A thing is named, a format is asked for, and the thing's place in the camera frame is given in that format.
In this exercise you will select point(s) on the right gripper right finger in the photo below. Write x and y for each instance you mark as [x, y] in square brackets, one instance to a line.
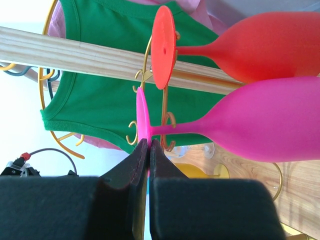
[182, 208]

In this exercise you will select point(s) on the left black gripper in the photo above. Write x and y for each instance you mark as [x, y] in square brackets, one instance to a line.
[26, 173]

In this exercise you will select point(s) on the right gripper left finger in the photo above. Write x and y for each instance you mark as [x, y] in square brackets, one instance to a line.
[71, 207]

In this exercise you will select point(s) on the magenta plastic wine glass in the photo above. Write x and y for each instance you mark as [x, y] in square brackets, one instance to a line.
[276, 120]

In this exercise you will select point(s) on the red plastic wine glass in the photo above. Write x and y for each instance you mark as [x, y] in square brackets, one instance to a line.
[269, 45]

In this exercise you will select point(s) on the rear yellow wine glass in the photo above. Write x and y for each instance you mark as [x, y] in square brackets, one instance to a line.
[193, 172]

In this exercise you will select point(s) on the yellow wine glass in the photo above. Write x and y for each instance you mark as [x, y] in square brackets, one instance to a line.
[221, 172]
[193, 172]

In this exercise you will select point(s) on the front yellow wine glass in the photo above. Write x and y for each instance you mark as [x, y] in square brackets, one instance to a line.
[221, 172]

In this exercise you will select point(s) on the clear glass wine glass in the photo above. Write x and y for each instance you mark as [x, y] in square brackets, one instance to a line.
[207, 149]

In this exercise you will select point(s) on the grey clothes hanger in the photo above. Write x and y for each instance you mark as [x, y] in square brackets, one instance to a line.
[22, 72]

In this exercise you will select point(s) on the green vest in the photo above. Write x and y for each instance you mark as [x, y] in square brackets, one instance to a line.
[103, 107]

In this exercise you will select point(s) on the yellow clothes hanger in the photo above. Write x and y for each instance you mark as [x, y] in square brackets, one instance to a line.
[44, 95]

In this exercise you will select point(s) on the pink shirt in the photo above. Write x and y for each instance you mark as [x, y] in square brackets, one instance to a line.
[195, 8]

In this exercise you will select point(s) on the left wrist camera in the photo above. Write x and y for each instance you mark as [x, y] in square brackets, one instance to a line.
[22, 160]

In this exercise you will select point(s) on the wooden clothes rack frame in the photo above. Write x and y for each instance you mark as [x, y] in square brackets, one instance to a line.
[26, 48]

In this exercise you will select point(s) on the gold wire wine glass rack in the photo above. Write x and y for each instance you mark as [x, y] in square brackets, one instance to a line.
[146, 74]

